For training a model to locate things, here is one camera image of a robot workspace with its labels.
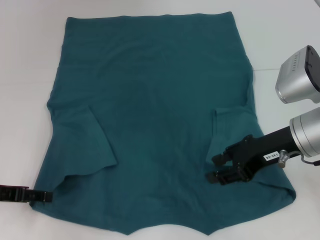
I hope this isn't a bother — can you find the teal blue shirt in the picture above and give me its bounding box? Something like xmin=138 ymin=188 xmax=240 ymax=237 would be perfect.
xmin=28 ymin=11 xmax=297 ymax=238

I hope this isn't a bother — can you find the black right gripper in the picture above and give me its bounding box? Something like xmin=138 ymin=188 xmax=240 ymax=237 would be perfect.
xmin=205 ymin=124 xmax=295 ymax=187

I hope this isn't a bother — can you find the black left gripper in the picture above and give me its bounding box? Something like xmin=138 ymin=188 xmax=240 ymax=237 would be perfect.
xmin=0 ymin=184 xmax=54 ymax=204

